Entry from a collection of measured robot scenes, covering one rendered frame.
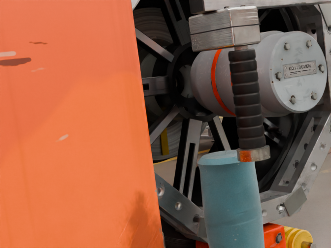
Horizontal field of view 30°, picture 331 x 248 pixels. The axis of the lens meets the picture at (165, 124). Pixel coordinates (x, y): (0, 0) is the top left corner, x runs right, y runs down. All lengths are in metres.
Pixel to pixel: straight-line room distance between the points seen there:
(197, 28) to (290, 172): 0.48
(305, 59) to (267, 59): 0.07
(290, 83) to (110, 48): 0.49
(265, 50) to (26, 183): 0.56
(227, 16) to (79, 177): 0.37
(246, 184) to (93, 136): 0.46
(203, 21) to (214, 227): 0.31
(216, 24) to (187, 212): 0.35
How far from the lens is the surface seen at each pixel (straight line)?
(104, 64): 0.52
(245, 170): 0.93
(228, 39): 0.80
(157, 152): 1.29
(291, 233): 1.23
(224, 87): 1.02
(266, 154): 0.82
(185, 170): 1.15
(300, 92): 0.98
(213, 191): 0.93
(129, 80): 0.53
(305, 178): 1.21
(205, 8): 0.81
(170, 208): 1.01
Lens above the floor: 0.89
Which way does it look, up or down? 6 degrees down
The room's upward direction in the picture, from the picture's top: 8 degrees counter-clockwise
